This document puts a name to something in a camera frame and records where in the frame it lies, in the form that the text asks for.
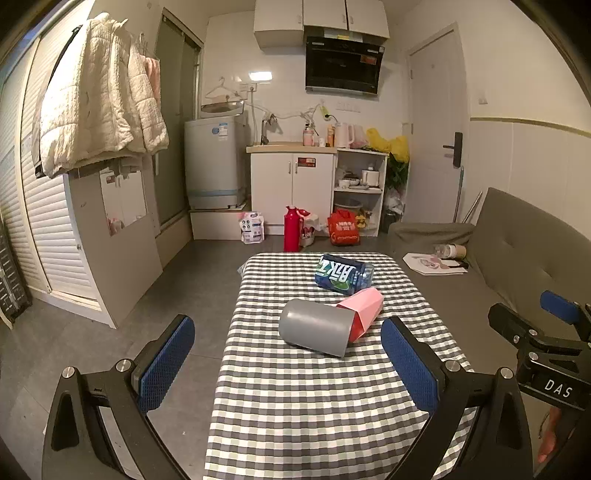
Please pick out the brown paper cup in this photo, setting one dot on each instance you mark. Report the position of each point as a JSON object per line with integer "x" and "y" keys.
{"x": 458, "y": 251}

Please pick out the white shutter wardrobe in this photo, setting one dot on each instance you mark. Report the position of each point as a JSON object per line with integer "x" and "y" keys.
{"x": 46, "y": 230}

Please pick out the wall power socket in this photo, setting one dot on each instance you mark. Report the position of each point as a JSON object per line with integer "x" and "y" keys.
{"x": 347, "y": 107}

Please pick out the red thermos flask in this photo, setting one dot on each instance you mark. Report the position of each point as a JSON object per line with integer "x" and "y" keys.
{"x": 292, "y": 230}

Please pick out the glass sliding door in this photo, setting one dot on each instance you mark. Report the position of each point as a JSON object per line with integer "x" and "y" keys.
{"x": 178, "y": 92}

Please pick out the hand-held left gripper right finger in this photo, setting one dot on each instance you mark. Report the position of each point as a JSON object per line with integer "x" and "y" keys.
{"x": 408, "y": 364}

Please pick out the white patterned bin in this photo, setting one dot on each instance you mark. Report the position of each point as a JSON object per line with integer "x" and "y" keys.
{"x": 310, "y": 230}

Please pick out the mop pole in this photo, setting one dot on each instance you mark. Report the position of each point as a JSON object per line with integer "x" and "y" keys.
{"x": 458, "y": 194}

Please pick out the printed paper sheet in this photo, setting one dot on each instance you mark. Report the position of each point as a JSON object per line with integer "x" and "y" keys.
{"x": 425, "y": 264}

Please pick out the black plastic crate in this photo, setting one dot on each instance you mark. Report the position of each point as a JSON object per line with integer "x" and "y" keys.
{"x": 11, "y": 281}

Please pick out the white puffer jacket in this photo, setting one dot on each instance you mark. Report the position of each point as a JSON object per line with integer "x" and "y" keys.
{"x": 92, "y": 101}

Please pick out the white sink cabinet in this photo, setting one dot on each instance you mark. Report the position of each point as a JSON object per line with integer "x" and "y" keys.
{"x": 291, "y": 194}

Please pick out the white platform box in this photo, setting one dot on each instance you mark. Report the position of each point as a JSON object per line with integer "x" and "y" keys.
{"x": 217, "y": 224}

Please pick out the blue green snack packet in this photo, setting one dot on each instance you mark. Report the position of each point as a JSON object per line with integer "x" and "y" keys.
{"x": 341, "y": 272}

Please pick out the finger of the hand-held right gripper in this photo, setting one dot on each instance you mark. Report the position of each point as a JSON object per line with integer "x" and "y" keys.
{"x": 558, "y": 305}
{"x": 510, "y": 323}

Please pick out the metal faucet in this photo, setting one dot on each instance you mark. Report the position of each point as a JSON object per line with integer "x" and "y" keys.
{"x": 264, "y": 131}

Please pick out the plastic wash basin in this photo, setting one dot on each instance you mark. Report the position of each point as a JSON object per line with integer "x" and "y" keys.
{"x": 221, "y": 110}

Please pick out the grey sofa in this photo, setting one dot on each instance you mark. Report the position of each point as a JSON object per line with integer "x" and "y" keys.
{"x": 508, "y": 240}

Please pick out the grey cup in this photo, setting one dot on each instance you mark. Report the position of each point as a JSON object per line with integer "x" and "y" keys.
{"x": 314, "y": 325}

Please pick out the grey bucket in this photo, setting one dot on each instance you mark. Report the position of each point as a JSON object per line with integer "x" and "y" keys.
{"x": 347, "y": 212}

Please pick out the pink garment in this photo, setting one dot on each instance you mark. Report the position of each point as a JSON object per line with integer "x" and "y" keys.
{"x": 153, "y": 78}

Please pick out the white washing machine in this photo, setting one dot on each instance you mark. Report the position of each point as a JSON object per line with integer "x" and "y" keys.
{"x": 214, "y": 161}

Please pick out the white door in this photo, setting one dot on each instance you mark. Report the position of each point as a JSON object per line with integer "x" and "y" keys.
{"x": 436, "y": 92}

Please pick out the white electric kettle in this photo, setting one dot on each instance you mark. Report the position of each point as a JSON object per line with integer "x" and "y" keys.
{"x": 344, "y": 136}

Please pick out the pink paper carton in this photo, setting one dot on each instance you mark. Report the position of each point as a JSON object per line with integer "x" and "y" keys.
{"x": 364, "y": 309}

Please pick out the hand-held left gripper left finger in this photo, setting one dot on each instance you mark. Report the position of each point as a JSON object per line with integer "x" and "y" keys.
{"x": 166, "y": 364}

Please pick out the white detergent pouch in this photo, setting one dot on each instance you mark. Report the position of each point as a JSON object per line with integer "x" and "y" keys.
{"x": 252, "y": 228}

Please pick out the clear plastic bottle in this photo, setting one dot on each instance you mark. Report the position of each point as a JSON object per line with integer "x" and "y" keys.
{"x": 439, "y": 250}

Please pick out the red shopping bag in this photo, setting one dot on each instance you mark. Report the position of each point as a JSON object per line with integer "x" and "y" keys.
{"x": 344, "y": 230}

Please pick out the yellow flower bouquet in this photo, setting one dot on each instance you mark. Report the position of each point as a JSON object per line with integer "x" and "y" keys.
{"x": 399, "y": 150}

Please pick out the black range hood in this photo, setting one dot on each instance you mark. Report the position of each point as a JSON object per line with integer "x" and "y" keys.
{"x": 344, "y": 64}

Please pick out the checkered tablecloth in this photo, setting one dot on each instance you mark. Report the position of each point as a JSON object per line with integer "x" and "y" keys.
{"x": 300, "y": 406}

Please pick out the white open shelf unit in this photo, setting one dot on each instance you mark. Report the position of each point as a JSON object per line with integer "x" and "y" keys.
{"x": 383, "y": 194}

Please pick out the person's right hand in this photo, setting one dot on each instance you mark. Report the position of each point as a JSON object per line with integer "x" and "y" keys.
{"x": 549, "y": 438}

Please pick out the yellow plastic bag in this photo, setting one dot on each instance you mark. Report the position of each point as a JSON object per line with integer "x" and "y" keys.
{"x": 378, "y": 138}

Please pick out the white wall cabinets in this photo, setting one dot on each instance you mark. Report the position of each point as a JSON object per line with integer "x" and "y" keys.
{"x": 323, "y": 18}

